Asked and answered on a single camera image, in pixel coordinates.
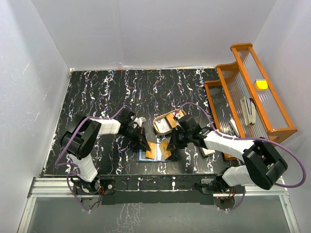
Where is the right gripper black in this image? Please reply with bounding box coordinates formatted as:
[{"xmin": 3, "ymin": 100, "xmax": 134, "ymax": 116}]
[{"xmin": 167, "ymin": 127, "xmax": 192, "ymax": 150}]

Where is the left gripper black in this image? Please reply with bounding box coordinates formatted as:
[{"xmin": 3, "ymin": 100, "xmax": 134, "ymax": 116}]
[{"xmin": 121, "ymin": 126, "xmax": 151, "ymax": 152}]

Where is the blue leather card holder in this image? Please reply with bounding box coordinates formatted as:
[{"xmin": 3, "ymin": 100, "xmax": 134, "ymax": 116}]
[{"xmin": 137, "ymin": 150, "xmax": 168, "ymax": 163}]

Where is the beige oval card tray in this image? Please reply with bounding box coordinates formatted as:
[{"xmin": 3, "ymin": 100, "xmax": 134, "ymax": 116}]
[{"xmin": 153, "ymin": 109, "xmax": 186, "ymax": 135}]

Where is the orange gold credit card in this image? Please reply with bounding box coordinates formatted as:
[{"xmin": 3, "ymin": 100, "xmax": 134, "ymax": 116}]
[{"xmin": 146, "ymin": 142, "xmax": 157, "ymax": 160}]

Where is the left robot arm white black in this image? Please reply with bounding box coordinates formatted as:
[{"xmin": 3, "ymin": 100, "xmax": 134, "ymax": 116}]
[{"xmin": 55, "ymin": 105, "xmax": 151, "ymax": 194}]

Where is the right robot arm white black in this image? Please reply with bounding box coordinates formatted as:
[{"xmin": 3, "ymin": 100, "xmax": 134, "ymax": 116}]
[{"xmin": 167, "ymin": 115, "xmax": 288, "ymax": 193}]

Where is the white VIP card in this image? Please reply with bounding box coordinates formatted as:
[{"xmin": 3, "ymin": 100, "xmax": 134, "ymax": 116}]
[{"xmin": 155, "ymin": 118, "xmax": 170, "ymax": 133}]

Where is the stack of credit cards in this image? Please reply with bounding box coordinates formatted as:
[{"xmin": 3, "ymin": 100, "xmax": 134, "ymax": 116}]
[{"xmin": 166, "ymin": 112, "xmax": 177, "ymax": 128}]

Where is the white small carton box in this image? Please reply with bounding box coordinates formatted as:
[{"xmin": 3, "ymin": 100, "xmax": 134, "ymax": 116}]
[{"xmin": 199, "ymin": 147, "xmax": 215, "ymax": 157}]

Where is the white item on lower shelf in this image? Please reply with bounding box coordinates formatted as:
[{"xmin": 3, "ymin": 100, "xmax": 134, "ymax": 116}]
[{"xmin": 229, "ymin": 119, "xmax": 240, "ymax": 137}]

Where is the orange wooden tiered shelf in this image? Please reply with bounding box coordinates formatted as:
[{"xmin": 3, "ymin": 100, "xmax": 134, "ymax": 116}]
[{"xmin": 204, "ymin": 43, "xmax": 298, "ymax": 161}]

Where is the yellow sticky note block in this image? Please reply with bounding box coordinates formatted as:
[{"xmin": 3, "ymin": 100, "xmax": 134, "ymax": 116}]
[{"xmin": 255, "ymin": 79, "xmax": 269, "ymax": 91}]

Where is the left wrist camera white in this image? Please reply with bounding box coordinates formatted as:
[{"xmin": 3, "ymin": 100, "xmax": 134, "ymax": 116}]
[{"xmin": 134, "ymin": 117, "xmax": 146, "ymax": 127}]

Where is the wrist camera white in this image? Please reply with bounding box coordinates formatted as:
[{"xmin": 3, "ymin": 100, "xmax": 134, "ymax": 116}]
[
  {"xmin": 134, "ymin": 117, "xmax": 146, "ymax": 127},
  {"xmin": 173, "ymin": 112, "xmax": 184, "ymax": 121}
]

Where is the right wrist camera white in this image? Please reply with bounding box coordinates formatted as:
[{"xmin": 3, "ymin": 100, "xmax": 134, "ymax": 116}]
[{"xmin": 173, "ymin": 112, "xmax": 184, "ymax": 121}]

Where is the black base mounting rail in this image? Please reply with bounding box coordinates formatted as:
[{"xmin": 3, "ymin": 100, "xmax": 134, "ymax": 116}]
[{"xmin": 71, "ymin": 174, "xmax": 243, "ymax": 206}]

